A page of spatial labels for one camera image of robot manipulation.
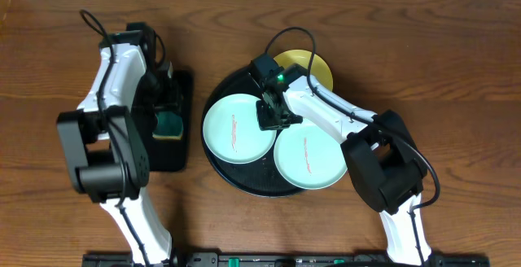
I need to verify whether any green yellow sponge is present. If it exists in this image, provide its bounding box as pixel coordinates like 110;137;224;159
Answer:
152;111;184;140

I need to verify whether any light blue plate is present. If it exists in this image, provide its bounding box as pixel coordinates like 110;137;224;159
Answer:
203;94;277;164
274;120;348;190

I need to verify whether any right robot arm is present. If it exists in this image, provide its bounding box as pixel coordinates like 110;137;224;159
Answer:
250;64;432;266

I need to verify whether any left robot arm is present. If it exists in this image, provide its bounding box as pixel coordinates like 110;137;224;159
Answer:
56;26;194;266

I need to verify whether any rectangular black tray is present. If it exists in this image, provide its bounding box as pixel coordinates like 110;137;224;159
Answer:
132;70;194;172

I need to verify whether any round black tray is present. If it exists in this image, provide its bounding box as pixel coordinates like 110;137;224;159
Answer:
201;68;305;197

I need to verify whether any yellow plate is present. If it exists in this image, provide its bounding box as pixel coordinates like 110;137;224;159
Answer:
274;50;334;91

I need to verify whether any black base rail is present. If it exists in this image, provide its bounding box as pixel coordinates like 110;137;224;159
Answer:
81;251;491;267

